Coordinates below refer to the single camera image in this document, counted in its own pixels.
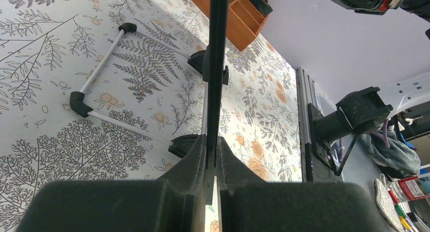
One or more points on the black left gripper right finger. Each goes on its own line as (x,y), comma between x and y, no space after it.
(249,203)

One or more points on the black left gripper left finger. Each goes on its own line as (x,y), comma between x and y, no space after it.
(173,202)

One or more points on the black framed whiteboard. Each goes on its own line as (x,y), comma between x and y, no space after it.
(213,72)

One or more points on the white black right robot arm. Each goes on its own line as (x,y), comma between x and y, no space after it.
(362,112)

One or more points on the orange compartment tray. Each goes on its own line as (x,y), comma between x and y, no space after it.
(245,20)

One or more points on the floral patterned table mat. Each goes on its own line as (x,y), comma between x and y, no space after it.
(49,48)

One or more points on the clutter of markers background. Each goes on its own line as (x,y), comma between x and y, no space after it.
(404,203)

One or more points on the grey cloth bundle background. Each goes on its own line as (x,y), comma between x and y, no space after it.
(397,161)

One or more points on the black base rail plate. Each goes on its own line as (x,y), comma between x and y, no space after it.
(320,165)

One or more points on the right aluminium frame post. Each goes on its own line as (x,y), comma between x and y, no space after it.
(305,95)

